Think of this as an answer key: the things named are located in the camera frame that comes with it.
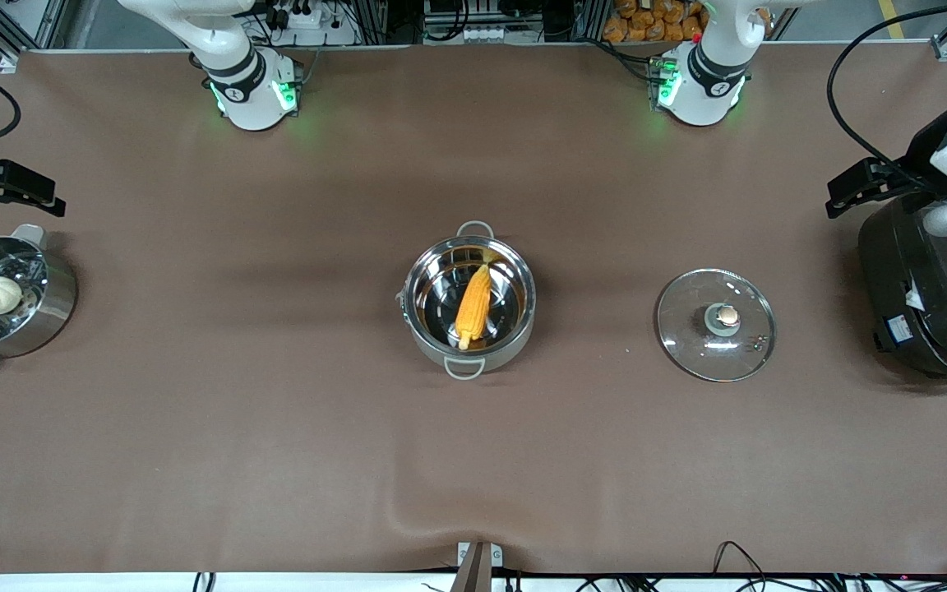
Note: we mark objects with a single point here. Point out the glass pot lid with knob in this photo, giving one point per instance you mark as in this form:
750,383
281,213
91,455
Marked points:
687,321

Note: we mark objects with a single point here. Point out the large white power strip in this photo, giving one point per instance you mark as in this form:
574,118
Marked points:
305,18

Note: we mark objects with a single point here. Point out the steel steamer pot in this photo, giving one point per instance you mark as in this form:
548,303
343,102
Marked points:
58,308

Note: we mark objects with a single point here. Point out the metal table edge clamp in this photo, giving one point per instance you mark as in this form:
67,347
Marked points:
478,567

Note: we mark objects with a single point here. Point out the bag of orange bread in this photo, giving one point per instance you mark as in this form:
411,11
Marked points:
646,25

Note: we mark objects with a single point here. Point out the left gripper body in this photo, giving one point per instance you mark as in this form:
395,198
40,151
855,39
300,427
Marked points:
916,161

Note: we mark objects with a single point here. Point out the small white power strip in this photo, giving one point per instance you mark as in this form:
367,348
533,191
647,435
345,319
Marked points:
483,34

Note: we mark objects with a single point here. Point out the yellow corn cob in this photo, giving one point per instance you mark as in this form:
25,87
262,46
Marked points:
473,306

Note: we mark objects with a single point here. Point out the brown table cover mat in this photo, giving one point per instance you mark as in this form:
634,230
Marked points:
194,452

